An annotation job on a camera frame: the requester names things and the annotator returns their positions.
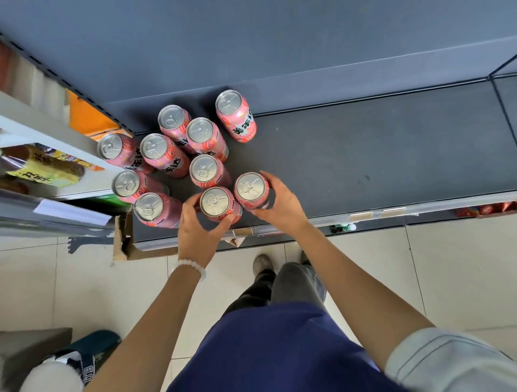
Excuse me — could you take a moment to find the person's right hand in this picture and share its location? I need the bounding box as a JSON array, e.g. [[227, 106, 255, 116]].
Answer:
[[252, 170, 310, 238]]

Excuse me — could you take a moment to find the person's left hand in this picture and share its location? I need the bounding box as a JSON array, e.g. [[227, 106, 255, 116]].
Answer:
[[177, 193, 236, 270]]

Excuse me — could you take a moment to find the pink printed soda can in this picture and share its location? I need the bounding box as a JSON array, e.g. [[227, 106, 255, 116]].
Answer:
[[188, 154, 233, 190], [139, 132, 191, 179], [96, 133, 156, 175], [132, 192, 183, 230], [199, 186, 243, 225], [234, 172, 270, 211]]

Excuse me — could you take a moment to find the grey metal shelf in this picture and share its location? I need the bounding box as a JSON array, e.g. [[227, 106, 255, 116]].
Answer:
[[0, 0, 517, 253]]

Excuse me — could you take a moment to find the pile of pink soda cans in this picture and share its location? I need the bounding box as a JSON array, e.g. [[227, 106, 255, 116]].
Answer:
[[111, 89, 257, 205]]

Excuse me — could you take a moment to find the person's left forearm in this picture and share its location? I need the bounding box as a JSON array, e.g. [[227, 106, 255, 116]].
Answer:
[[82, 264, 207, 392]]

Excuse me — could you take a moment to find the person's right forearm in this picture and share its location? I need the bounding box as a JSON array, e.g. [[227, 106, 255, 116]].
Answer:
[[289, 224, 435, 372]]

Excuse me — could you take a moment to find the brown cardboard box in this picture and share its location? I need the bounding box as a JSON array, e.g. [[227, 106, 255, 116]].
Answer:
[[112, 212, 178, 262]]

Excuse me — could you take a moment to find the green packet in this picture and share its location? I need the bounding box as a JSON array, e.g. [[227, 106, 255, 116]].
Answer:
[[88, 193, 132, 210]]

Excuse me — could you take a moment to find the white paper sheet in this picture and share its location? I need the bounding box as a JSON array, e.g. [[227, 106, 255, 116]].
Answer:
[[33, 198, 114, 228]]

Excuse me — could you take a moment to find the navy blue shirt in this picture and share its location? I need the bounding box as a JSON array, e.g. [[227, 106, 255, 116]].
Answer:
[[167, 303, 404, 392]]

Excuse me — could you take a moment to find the dark teal bin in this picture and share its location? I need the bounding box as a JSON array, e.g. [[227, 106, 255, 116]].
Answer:
[[66, 330, 122, 376]]

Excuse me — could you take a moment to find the row of red snack packets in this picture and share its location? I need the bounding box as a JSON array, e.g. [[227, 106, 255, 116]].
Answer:
[[455, 201, 517, 219]]

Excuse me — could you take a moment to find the grey cardboard box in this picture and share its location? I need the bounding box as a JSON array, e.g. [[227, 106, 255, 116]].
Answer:
[[0, 327, 73, 390]]

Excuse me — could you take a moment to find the light grey shirt sleeve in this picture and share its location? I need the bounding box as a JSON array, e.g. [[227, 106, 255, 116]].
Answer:
[[386, 327, 517, 392]]

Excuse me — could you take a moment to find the white bead bracelet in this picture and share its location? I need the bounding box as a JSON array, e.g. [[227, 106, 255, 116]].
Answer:
[[172, 259, 207, 283]]

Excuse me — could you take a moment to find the black metal bracket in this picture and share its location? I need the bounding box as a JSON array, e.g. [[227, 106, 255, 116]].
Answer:
[[66, 236, 115, 255]]

